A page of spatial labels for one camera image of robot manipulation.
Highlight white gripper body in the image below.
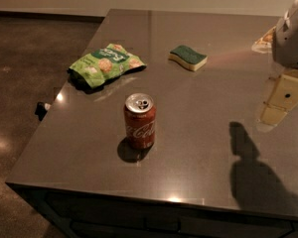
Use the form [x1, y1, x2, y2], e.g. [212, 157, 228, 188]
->
[272, 0, 298, 69]

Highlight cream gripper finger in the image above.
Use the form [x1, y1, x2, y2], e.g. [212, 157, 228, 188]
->
[251, 27, 275, 54]
[260, 69, 298, 126]

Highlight red coke can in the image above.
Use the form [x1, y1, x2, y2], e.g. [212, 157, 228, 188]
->
[124, 93, 156, 150]

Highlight green and yellow sponge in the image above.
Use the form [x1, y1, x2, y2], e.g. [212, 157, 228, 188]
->
[168, 45, 208, 71]

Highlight green snack bag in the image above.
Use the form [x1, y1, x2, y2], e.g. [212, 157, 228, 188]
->
[69, 44, 146, 89]

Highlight black floor object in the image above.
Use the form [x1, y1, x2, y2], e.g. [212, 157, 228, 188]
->
[35, 102, 51, 121]

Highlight dark cabinet drawers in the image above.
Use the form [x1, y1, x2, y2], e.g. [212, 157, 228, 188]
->
[7, 182, 298, 238]

